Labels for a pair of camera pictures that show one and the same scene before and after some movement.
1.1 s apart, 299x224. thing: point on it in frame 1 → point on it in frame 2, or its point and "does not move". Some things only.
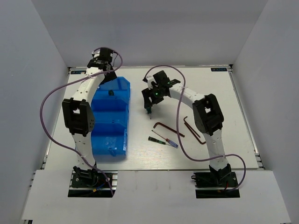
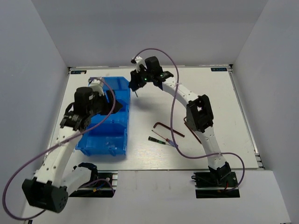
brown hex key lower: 194,134 does not move
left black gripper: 112,75 → 108,105
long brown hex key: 164,126 does not move
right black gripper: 147,93 → 135,80
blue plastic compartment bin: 110,105 does not move
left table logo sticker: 78,72 does not move
